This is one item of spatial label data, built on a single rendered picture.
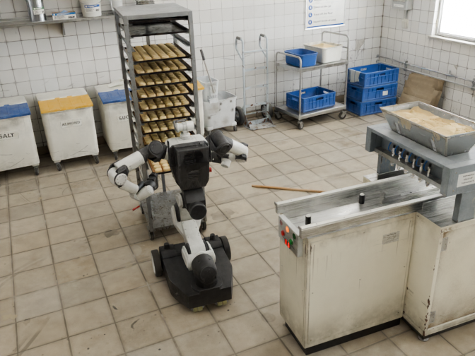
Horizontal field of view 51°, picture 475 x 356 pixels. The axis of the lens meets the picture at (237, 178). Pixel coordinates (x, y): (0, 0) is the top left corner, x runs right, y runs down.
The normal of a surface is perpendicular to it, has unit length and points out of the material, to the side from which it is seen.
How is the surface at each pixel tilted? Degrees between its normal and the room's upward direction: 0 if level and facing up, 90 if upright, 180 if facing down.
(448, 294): 90
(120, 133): 90
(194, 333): 0
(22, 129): 91
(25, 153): 93
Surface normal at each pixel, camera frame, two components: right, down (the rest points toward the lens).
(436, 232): -0.93, 0.18
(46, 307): -0.04, -0.90
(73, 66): 0.41, 0.37
